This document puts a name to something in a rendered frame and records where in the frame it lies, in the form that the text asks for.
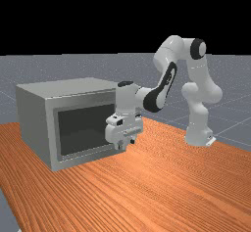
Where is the grey microwave oven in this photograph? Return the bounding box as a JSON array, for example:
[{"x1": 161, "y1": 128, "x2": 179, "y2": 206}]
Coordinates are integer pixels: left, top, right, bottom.
[{"x1": 16, "y1": 76, "x2": 127, "y2": 172}]

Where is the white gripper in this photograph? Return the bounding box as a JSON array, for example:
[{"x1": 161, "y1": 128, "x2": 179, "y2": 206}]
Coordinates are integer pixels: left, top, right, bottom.
[{"x1": 104, "y1": 112, "x2": 144, "y2": 150}]

